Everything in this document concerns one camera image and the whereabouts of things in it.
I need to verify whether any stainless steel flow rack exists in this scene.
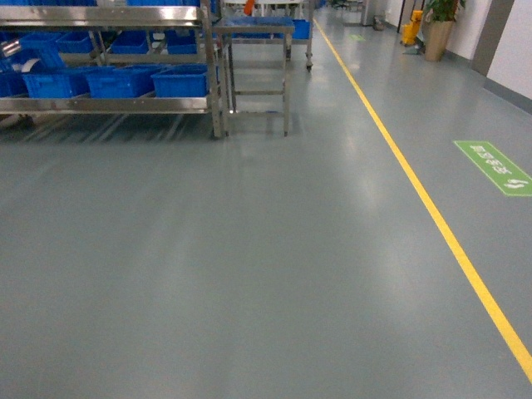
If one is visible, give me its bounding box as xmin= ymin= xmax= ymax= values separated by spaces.
xmin=1 ymin=1 xmax=223 ymax=138

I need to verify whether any blue plastic bin front right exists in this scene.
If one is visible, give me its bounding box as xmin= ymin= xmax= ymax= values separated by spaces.
xmin=151 ymin=64 xmax=209 ymax=98

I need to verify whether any blue plastic bin front middle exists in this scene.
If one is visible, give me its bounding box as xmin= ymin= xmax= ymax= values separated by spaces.
xmin=86 ymin=65 xmax=163 ymax=99

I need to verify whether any small steel step table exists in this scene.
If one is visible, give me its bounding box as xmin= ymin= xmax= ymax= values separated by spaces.
xmin=214 ymin=16 xmax=295 ymax=135

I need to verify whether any blue plastic bin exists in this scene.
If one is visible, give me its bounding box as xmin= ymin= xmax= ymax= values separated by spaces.
xmin=22 ymin=67 xmax=96 ymax=99
xmin=86 ymin=65 xmax=163 ymax=99
xmin=151 ymin=64 xmax=209 ymax=98

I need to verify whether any yellow mop bucket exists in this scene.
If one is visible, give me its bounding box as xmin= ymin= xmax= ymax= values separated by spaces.
xmin=401 ymin=10 xmax=423 ymax=47

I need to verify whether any blue plastic bin front left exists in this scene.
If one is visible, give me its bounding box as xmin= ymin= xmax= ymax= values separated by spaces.
xmin=22 ymin=67 xmax=96 ymax=99

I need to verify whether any potted plant beige pot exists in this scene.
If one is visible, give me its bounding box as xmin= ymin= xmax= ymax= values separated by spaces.
xmin=424 ymin=0 xmax=466 ymax=62

